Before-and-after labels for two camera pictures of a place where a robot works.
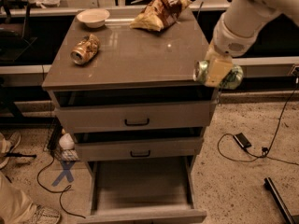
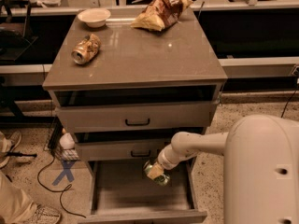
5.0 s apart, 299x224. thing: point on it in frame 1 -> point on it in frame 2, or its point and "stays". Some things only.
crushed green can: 232,78 -> 162,180
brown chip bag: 161,12 stays
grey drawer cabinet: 123,86 stays
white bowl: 93,18 stays
